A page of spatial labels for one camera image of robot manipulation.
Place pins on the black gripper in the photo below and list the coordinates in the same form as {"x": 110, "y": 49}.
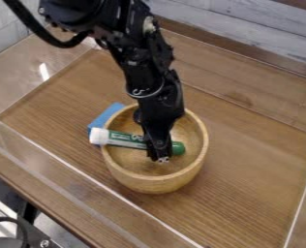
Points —
{"x": 159, "y": 95}

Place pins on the green and white marker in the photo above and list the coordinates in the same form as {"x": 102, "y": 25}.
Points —
{"x": 103, "y": 137}

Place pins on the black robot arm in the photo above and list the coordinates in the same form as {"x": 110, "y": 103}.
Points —
{"x": 123, "y": 27}

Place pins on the brown wooden bowl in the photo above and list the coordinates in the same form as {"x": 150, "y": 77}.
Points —
{"x": 148, "y": 177}

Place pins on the blue block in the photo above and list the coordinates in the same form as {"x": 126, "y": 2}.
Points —
{"x": 103, "y": 117}

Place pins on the clear acrylic table enclosure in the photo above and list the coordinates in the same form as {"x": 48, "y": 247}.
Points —
{"x": 246, "y": 136}

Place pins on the black table leg bracket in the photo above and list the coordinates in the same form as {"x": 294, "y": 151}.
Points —
{"x": 18, "y": 231}

